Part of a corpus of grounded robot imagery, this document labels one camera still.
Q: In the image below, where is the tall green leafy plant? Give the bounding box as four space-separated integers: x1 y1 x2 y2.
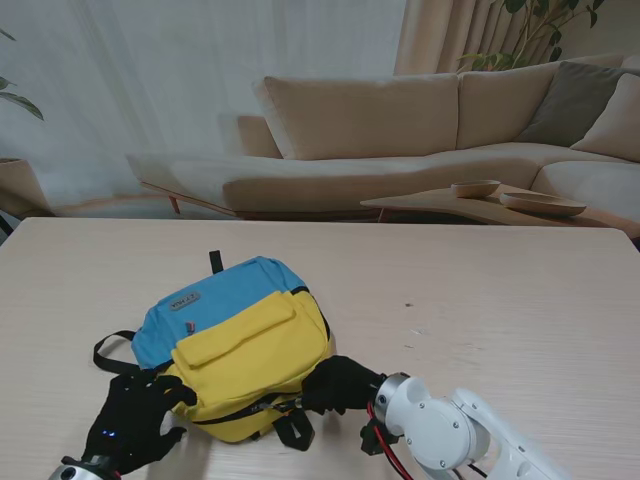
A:
457 0 606 71

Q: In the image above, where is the beige cushion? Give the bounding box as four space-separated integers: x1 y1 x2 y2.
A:
569 72 640 164

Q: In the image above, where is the beige curtain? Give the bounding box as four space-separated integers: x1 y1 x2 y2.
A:
393 0 561 76

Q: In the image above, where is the dark green long-leaf plant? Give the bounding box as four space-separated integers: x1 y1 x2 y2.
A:
0 29 45 122

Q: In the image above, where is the beige sofa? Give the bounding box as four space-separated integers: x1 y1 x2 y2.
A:
124 53 640 221

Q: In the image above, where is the right arm red black cable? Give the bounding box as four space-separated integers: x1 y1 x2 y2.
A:
366 402 489 480

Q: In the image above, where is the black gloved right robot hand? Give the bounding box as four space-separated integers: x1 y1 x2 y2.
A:
298 354 382 417

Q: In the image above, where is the small wooden bowl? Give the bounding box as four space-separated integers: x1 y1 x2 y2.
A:
450 179 502 200

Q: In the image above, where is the blue and yellow school bag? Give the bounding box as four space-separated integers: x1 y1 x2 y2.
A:
93 249 334 452

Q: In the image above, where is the grey cushion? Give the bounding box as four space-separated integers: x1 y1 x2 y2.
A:
517 60 626 147

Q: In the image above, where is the brown plant pot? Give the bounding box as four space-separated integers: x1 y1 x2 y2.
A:
0 158 51 219

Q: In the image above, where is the wooden coffee table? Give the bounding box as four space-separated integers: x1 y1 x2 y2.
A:
359 185 640 239

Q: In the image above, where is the large shallow wooden bowl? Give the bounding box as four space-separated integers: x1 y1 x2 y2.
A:
498 192 587 216

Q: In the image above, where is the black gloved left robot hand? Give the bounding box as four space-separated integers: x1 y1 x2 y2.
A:
82 372 199 476

